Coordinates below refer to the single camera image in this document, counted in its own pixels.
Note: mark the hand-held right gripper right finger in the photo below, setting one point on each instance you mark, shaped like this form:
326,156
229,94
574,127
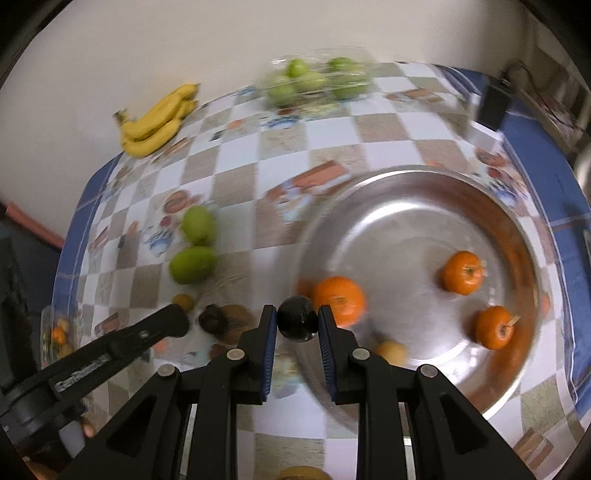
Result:
325,355

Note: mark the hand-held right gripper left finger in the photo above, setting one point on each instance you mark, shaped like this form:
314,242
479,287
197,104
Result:
268,355

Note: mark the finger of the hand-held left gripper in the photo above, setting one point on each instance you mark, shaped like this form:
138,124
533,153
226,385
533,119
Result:
157,325

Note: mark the tan longan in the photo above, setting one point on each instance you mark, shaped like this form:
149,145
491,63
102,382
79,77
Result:
183,302
392,353

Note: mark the shiny black passion fruit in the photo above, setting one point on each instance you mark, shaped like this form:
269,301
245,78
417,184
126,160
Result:
297,325

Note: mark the large orange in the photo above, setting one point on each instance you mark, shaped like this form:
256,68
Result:
339,300

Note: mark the round steel plate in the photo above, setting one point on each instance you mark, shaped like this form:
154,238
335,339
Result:
415,230

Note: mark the small orange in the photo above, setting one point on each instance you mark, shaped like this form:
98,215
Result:
463,272

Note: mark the orange with stick stem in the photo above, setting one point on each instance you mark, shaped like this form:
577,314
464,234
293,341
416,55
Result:
494,328

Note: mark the reddish brown passion fruit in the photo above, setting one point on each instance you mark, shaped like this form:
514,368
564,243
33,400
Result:
240,316

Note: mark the dark wrinkled passion fruit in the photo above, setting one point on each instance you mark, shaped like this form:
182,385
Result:
213,319

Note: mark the small clear plastic box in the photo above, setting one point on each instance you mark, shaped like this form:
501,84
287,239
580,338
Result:
57,337

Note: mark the small orange fruit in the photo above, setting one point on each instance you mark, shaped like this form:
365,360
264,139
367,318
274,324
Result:
59,334

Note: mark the green jujube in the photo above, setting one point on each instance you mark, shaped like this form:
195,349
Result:
341,64
199,225
298,68
281,93
312,83
192,264
345,90

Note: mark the bunch of yellow bananas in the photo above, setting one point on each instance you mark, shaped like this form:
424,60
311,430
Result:
157,121

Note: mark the white charging dock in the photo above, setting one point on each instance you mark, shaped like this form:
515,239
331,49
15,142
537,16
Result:
484,136

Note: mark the clear plastic fruit container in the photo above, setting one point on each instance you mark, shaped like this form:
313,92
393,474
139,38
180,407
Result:
318,78

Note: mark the black charger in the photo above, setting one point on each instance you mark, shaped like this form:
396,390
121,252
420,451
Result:
494,108

